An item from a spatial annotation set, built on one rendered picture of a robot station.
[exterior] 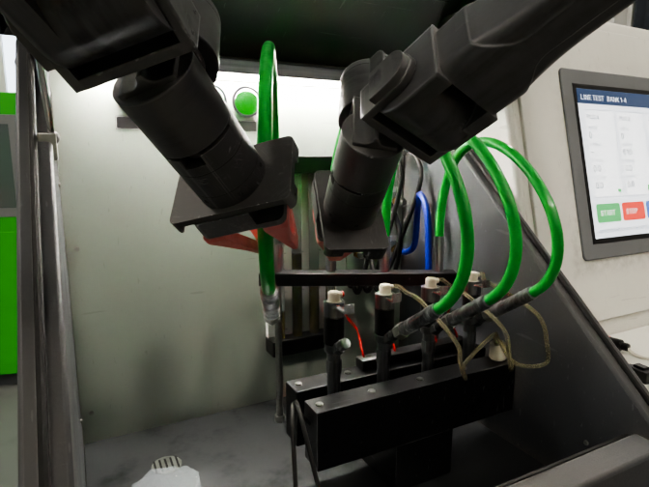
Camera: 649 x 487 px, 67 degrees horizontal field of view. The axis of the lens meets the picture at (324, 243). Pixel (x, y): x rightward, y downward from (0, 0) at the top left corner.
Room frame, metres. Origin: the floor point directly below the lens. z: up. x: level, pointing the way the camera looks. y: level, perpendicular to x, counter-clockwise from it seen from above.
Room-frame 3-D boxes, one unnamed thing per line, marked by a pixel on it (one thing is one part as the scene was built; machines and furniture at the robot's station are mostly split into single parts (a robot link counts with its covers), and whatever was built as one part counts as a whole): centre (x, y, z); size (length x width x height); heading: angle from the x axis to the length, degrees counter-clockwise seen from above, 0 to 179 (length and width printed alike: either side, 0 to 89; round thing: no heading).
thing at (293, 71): (0.86, 0.11, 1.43); 0.54 x 0.03 x 0.02; 117
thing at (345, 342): (0.61, -0.02, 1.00); 0.05 x 0.03 x 0.21; 27
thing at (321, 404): (0.68, -0.12, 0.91); 0.34 x 0.10 x 0.15; 117
